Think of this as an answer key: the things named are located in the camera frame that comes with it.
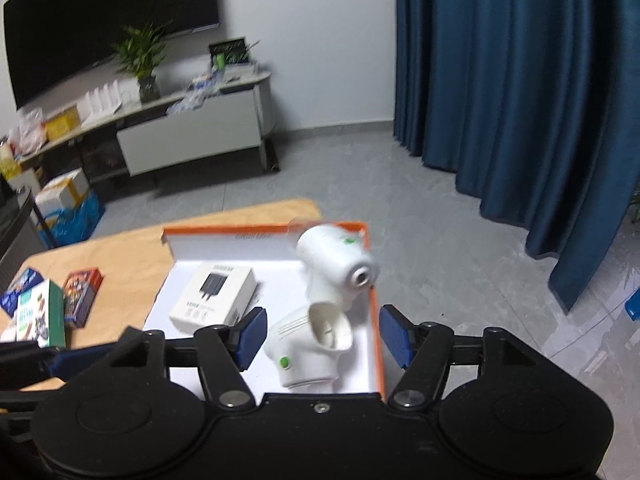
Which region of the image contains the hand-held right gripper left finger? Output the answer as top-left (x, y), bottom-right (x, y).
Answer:
top-left (107, 306), bottom-right (268, 408)

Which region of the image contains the colourful small box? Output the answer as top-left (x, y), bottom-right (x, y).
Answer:
top-left (62, 267), bottom-right (104, 330)

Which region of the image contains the blue dental floss box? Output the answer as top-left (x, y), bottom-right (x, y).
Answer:
top-left (0, 267), bottom-right (44, 319)

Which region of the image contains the potted bamboo in dark vase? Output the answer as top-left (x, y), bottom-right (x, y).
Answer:
top-left (111, 22), bottom-right (174, 103)

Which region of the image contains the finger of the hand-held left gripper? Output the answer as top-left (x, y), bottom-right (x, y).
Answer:
top-left (0, 342), bottom-right (118, 391)

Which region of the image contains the white plastic bag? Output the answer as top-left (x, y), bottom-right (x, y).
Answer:
top-left (7, 107), bottom-right (46, 154)

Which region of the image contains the orange and white cardboard box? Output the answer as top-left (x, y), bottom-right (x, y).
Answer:
top-left (142, 221), bottom-right (389, 402)

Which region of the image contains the white charger packaging box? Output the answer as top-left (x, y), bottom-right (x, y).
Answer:
top-left (168, 261), bottom-right (259, 336)

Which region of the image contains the green and white carton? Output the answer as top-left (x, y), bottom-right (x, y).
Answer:
top-left (12, 279), bottom-right (67, 350)

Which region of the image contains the black glass table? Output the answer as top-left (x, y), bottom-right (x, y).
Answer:
top-left (0, 172), bottom-right (59, 287)

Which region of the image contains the white plug-in vaporizer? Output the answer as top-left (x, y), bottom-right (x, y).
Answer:
top-left (290, 217), bottom-right (380, 317)
top-left (263, 301), bottom-right (355, 391)

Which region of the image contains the blue plastic bag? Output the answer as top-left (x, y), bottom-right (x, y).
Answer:
top-left (47, 190), bottom-right (106, 249)

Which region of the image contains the dark green printed box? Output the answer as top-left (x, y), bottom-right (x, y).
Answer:
top-left (207, 36), bottom-right (250, 71)

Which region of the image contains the pile of clear plastic packets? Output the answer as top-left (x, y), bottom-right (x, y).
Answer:
top-left (167, 72), bottom-right (226, 114)

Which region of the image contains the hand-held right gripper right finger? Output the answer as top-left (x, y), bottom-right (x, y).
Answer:
top-left (378, 305), bottom-right (538, 411)

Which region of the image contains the grey television cabinet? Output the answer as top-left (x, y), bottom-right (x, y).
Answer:
top-left (10, 62), bottom-right (281, 192)

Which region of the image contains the white and yellow cardboard box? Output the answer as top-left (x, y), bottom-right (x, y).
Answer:
top-left (34, 169), bottom-right (91, 222)

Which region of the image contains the large black television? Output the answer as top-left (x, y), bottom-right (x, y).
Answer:
top-left (2, 0), bottom-right (221, 110)

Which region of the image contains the white router with antennas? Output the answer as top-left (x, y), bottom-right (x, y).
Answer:
top-left (77, 80), bottom-right (139, 124)

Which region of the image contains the blue curtain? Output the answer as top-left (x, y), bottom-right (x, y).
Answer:
top-left (393, 0), bottom-right (640, 317)

